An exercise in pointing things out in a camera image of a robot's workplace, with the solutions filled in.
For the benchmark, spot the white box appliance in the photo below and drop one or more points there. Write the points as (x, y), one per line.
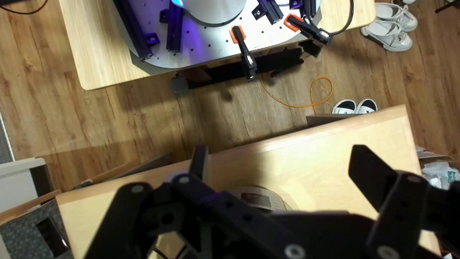
(19, 182)

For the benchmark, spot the grey fabric box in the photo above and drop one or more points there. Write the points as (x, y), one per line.
(24, 231)

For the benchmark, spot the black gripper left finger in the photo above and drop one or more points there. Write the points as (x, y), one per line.
(144, 216)

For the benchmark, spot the black aluminium extrusion bar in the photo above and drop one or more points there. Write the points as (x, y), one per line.
(175, 29)
(137, 29)

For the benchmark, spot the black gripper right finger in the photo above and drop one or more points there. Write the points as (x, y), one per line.
(403, 202)

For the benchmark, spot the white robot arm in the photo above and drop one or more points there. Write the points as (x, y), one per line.
(211, 9)

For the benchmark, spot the white black sneaker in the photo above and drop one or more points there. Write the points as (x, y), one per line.
(344, 107)
(369, 106)

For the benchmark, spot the black clamp orange grip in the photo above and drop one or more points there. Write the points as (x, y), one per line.
(307, 28)
(244, 48)

